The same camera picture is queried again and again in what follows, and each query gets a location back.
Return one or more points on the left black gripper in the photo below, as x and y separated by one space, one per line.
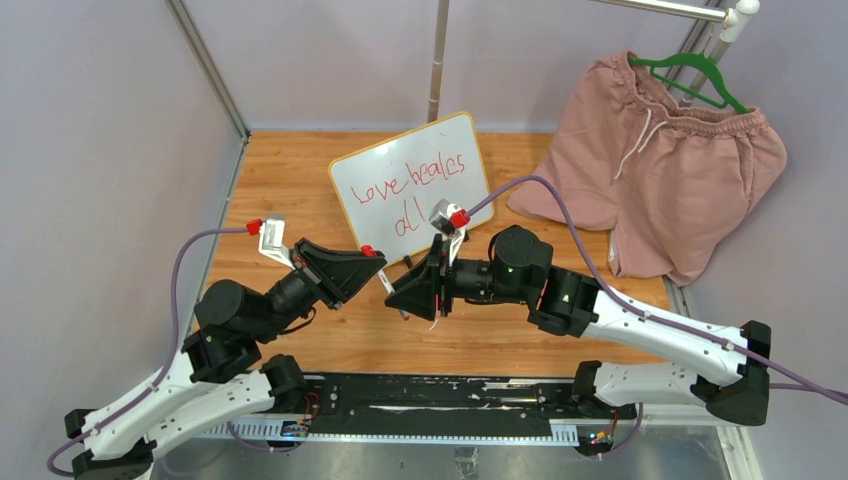
335 274

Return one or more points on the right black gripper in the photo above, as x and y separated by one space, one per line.
418 295

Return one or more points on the yellow framed whiteboard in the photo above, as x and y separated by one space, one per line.
388 190

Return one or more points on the red white marker pen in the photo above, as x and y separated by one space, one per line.
387 285

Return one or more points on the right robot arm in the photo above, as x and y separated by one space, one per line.
702 364

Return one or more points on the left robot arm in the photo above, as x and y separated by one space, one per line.
217 374

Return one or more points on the pink shorts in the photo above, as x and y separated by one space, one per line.
667 183

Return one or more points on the white metal clothes rack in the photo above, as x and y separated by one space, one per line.
512 65

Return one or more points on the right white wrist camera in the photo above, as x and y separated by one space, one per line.
451 221

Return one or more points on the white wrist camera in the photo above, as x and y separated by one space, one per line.
271 240
451 221

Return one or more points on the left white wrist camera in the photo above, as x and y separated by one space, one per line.
271 240

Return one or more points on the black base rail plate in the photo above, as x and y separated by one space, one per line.
373 408

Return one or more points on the grey aluminium corner post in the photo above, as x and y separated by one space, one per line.
188 28

